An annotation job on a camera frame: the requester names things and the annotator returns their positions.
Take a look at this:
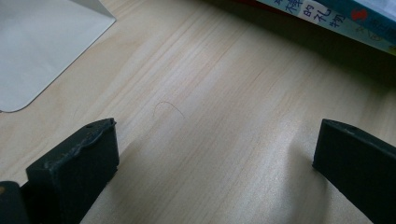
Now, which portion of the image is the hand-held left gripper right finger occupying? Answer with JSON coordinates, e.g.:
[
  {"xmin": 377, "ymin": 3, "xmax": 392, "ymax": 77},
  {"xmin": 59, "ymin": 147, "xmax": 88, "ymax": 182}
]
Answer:
[{"xmin": 312, "ymin": 119, "xmax": 396, "ymax": 224}]

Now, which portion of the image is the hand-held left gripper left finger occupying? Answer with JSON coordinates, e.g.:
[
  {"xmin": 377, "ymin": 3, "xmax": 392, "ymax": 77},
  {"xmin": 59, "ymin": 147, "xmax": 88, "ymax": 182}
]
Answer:
[{"xmin": 21, "ymin": 118, "xmax": 120, "ymax": 224}]

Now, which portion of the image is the clear folding book rack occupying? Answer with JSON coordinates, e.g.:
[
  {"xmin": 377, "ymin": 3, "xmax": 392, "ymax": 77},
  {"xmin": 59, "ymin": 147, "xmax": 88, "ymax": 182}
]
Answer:
[{"xmin": 0, "ymin": 0, "xmax": 117, "ymax": 113}]

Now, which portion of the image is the blue monster picture book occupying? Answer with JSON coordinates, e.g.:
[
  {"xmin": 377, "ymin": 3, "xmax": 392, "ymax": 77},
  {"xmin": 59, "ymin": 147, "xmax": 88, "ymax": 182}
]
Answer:
[{"xmin": 314, "ymin": 0, "xmax": 396, "ymax": 45}]

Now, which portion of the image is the colourful animal picture book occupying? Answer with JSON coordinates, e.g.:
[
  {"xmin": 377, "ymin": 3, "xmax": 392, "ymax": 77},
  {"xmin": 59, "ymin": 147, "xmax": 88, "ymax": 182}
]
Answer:
[{"xmin": 255, "ymin": 0, "xmax": 396, "ymax": 57}]

